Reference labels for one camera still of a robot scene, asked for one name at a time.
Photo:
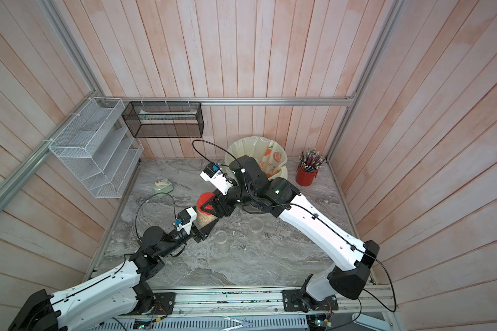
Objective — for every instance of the green small box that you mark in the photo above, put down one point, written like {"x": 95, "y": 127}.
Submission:
{"x": 162, "y": 187}

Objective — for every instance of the black wire mesh basket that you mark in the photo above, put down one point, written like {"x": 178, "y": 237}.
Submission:
{"x": 158, "y": 120}

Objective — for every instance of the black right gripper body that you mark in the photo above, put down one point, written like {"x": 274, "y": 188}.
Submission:
{"x": 223, "y": 205}

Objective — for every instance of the red lidded oatmeal jar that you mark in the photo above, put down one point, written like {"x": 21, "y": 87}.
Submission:
{"x": 203, "y": 219}

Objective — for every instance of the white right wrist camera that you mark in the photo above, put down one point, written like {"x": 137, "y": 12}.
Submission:
{"x": 212, "y": 173}

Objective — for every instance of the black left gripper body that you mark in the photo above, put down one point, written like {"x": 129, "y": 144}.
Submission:
{"x": 179, "y": 237}

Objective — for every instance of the white wire mesh shelf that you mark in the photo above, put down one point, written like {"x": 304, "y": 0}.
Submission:
{"x": 101, "y": 154}

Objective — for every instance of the small oatmeal jar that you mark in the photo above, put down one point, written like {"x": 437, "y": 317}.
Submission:
{"x": 220, "y": 237}

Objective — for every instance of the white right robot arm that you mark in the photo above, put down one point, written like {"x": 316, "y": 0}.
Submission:
{"x": 248, "y": 185}

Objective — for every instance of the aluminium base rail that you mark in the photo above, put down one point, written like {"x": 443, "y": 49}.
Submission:
{"x": 237, "y": 301}

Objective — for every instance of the cream trash bag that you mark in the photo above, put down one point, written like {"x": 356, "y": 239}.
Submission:
{"x": 270, "y": 155}

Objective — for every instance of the wide oatmeal jar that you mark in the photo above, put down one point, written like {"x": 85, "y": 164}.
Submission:
{"x": 256, "y": 226}

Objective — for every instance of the red pencil cup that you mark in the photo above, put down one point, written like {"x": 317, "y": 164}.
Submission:
{"x": 305, "y": 178}

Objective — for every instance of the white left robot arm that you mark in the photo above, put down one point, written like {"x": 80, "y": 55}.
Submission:
{"x": 124, "y": 289}

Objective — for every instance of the colored pencils bunch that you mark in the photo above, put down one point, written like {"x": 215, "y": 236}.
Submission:
{"x": 311, "y": 160}

